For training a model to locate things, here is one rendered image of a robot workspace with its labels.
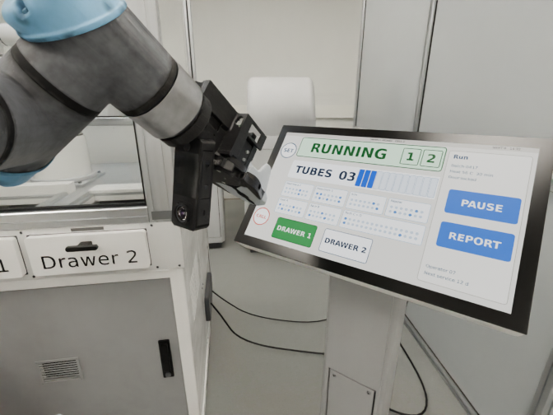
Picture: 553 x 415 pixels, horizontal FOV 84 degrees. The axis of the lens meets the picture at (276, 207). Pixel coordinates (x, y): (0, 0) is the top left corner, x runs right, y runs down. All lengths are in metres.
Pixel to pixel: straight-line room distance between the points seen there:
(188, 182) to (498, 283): 0.45
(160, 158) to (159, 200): 0.11
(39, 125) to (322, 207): 0.47
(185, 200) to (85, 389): 0.99
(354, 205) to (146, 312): 0.71
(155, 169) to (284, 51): 3.34
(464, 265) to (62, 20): 0.55
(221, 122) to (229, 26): 3.69
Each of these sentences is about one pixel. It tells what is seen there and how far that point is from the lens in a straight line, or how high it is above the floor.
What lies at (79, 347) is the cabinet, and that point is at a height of 0.55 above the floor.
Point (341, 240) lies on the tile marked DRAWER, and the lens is 0.59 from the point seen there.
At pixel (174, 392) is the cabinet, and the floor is 0.32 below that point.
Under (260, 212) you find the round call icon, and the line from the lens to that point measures 0.68.
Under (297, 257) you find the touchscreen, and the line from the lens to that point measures 0.61.
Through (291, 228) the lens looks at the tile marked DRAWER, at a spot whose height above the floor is 1.01.
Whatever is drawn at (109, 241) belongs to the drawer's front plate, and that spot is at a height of 0.90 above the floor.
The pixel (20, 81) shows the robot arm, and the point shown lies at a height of 1.27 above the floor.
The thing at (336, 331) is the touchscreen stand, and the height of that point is 0.74.
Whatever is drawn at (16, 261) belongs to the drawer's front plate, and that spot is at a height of 0.87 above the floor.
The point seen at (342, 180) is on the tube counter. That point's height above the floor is 1.10.
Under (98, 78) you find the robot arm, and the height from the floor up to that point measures 1.27.
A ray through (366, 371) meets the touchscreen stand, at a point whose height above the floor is 0.66.
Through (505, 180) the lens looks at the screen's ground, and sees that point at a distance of 0.62.
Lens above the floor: 1.25
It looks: 19 degrees down
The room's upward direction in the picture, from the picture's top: straight up
